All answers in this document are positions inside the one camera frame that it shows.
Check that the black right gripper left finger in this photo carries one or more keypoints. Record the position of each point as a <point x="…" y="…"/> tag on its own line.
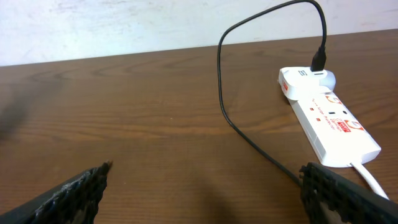
<point x="74" y="201"/>

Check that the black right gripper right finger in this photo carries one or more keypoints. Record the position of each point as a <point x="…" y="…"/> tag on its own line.
<point x="330" y="198"/>

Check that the white USB charger adapter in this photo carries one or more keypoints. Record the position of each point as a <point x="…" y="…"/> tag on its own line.
<point x="300" y="82"/>

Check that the white power strip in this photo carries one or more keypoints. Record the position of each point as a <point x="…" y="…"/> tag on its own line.
<point x="336" y="136"/>

